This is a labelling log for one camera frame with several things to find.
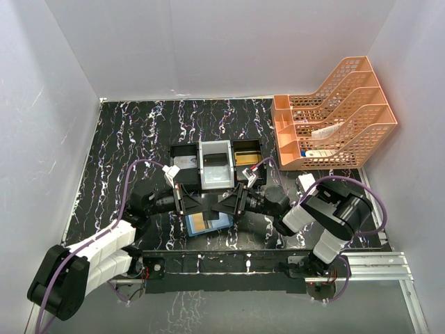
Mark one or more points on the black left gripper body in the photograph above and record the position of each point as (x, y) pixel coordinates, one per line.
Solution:
(163, 203)

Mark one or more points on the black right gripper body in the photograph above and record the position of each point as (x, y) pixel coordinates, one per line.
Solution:
(254, 202)

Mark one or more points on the blue card holder wallet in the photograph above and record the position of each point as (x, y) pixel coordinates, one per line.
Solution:
(224, 221)

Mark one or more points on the black card from holder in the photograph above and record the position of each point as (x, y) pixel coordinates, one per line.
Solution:
(215, 159)

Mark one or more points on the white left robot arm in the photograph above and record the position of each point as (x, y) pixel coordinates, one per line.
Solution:
(68, 274)

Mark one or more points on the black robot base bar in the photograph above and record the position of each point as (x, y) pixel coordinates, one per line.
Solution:
(292, 272)

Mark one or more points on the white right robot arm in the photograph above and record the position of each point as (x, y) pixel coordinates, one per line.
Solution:
(339, 210)

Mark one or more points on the black left card tray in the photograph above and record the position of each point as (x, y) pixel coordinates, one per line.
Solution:
(190, 178)

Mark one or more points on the black card tray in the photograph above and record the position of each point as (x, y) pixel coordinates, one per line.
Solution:
(245, 145)
(190, 178)

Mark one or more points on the white silver card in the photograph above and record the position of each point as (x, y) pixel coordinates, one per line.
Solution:
(185, 162)

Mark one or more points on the white middle card tray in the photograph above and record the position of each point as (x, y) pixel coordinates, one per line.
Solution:
(219, 177)

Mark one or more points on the black right card tray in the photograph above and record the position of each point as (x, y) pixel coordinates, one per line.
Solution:
(245, 145)

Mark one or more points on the white bottle in organizer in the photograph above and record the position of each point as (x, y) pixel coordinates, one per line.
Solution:
(318, 153)

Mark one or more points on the white paper in organizer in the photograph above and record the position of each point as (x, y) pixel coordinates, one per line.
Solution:
(325, 132)

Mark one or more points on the orange plastic file organizer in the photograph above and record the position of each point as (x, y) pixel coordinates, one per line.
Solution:
(351, 94)

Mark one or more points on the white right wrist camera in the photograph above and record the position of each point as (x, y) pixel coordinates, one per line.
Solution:
(251, 176)

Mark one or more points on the aluminium frame rail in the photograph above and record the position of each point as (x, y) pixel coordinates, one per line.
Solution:
(362, 266)

